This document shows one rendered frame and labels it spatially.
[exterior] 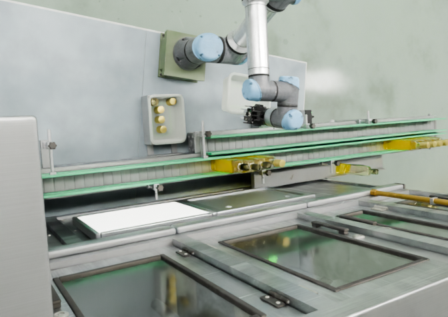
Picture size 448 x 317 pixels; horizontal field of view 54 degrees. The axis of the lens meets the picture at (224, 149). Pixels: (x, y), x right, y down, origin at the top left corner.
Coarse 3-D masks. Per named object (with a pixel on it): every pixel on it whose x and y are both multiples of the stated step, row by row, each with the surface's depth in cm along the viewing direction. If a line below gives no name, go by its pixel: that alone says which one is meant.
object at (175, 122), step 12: (156, 96) 194; (168, 96) 197; (180, 96) 200; (168, 108) 205; (180, 108) 203; (168, 120) 205; (180, 120) 203; (156, 132) 202; (168, 132) 206; (180, 132) 204; (156, 144) 195
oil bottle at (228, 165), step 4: (212, 160) 203; (216, 160) 200; (220, 160) 197; (224, 160) 194; (228, 160) 191; (232, 160) 189; (236, 160) 189; (240, 160) 189; (212, 164) 204; (216, 164) 200; (220, 164) 197; (224, 164) 194; (228, 164) 191; (232, 164) 188; (236, 164) 187; (212, 168) 204; (216, 168) 201; (220, 168) 198; (224, 168) 195; (228, 168) 192; (232, 168) 189; (236, 168) 188; (232, 172) 189; (236, 172) 189
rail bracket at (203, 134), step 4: (196, 132) 198; (200, 132) 194; (204, 132) 193; (208, 132) 189; (196, 136) 198; (200, 136) 194; (204, 136) 193; (208, 136) 189; (204, 140) 194; (204, 144) 194; (204, 148) 194; (204, 152) 194; (204, 156) 194
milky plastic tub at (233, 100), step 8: (224, 80) 187; (232, 80) 190; (240, 80) 190; (224, 88) 186; (232, 88) 190; (240, 88) 192; (224, 96) 186; (232, 96) 190; (240, 96) 192; (224, 104) 185; (232, 104) 190; (240, 104) 192; (248, 104) 194; (264, 104) 194; (232, 112) 182; (240, 112) 184
